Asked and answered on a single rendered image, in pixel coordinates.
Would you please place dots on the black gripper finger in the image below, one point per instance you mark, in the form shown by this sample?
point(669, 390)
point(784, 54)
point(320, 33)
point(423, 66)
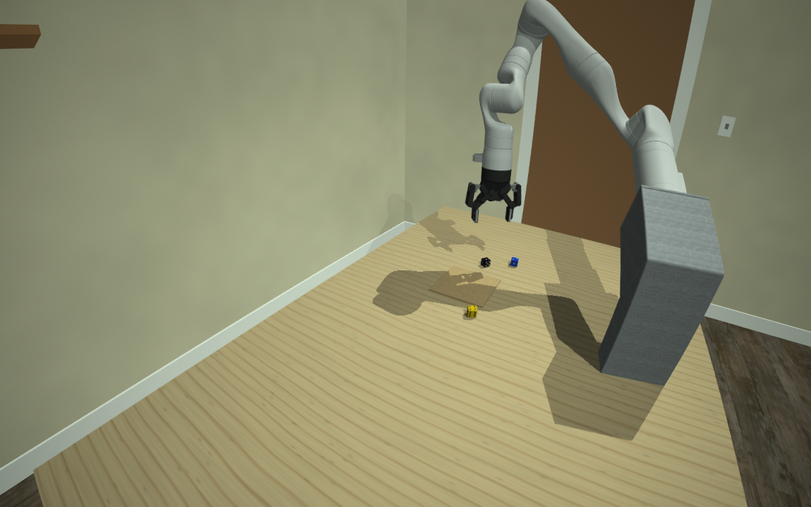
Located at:
point(472, 188)
point(516, 188)

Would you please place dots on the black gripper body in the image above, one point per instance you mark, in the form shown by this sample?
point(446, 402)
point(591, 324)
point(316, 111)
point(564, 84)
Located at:
point(488, 179)

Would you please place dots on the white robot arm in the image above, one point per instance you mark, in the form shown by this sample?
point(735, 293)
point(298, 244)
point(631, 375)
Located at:
point(652, 151)

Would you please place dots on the tan flat mat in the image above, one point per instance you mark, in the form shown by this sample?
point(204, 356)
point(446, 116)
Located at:
point(466, 286)

